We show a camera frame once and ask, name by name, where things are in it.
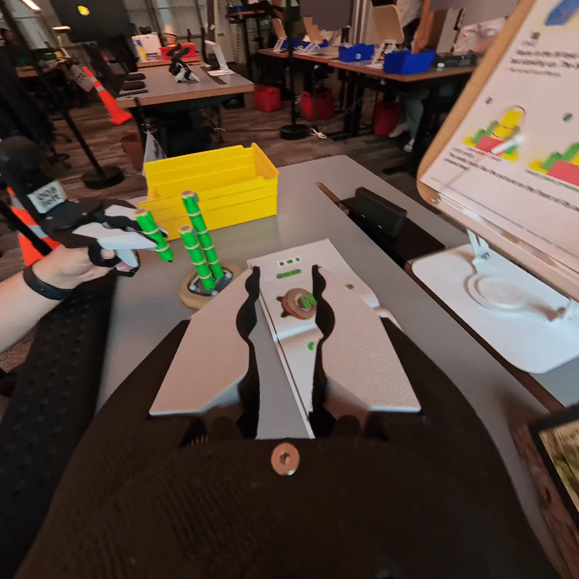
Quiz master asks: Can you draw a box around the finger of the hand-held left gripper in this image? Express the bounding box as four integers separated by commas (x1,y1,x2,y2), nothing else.
96,204,169,238
71,223,159,252

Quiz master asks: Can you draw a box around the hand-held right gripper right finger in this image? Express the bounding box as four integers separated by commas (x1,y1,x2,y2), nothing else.
311,265,422,413

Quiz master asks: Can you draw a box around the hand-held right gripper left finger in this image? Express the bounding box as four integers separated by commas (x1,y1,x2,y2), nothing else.
149,266,262,417

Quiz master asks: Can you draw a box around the person's left forearm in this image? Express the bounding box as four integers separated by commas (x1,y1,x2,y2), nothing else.
0,271,68,353

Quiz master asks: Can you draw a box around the grey desk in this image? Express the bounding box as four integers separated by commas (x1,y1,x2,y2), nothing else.
96,155,579,579

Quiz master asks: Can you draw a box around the person's left hand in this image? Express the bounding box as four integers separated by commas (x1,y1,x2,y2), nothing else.
34,245,136,290

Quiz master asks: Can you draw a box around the black stanchion pole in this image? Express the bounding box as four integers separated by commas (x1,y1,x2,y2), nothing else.
0,0,125,191

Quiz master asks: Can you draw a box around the orange traffic cone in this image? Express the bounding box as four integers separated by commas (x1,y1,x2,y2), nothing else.
7,188,62,267
83,67,133,126

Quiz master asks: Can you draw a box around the brown waste bin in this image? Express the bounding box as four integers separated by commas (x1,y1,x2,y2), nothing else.
121,133,144,173

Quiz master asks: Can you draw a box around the round tan model base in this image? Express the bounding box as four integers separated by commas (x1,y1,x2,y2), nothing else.
179,261,243,311

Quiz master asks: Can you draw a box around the black wristband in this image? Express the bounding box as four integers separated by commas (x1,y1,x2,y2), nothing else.
23,264,73,302

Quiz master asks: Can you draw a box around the short green brick bamboo stalk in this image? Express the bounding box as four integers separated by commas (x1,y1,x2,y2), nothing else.
178,225,216,291

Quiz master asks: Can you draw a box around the tall green brick bamboo stalk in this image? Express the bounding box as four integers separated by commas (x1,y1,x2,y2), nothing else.
180,191,225,281

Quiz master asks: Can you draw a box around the yellow plastic bin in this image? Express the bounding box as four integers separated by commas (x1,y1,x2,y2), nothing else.
143,142,279,240

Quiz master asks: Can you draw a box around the white instruction booklet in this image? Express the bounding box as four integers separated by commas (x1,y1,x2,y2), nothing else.
246,239,401,439

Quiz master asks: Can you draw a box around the grey background table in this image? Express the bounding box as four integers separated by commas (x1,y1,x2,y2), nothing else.
115,62,255,109

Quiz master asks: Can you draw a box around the black device with green light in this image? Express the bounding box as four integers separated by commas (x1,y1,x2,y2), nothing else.
354,187,408,239

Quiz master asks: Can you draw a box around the black and white tool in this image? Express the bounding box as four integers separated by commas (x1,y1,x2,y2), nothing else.
167,44,201,83

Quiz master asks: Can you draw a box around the white book stand base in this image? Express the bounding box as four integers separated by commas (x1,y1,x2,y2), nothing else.
412,231,579,375

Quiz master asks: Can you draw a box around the red container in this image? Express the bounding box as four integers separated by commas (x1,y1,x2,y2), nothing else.
373,102,401,136
301,90,335,121
254,86,282,113

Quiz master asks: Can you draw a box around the black pole with round base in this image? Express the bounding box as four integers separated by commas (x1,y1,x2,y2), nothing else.
280,0,311,141

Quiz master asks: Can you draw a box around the black toy set box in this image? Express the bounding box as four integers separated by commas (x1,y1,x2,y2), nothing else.
511,418,579,579

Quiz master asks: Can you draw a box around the long wooden table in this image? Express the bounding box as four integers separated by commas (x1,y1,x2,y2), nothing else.
258,47,476,85

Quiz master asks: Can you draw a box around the printed instruction sheet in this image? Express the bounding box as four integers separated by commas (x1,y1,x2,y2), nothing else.
420,0,579,299

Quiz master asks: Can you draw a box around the instruction sheet on stand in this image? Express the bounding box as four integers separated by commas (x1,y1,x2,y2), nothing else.
416,0,579,302

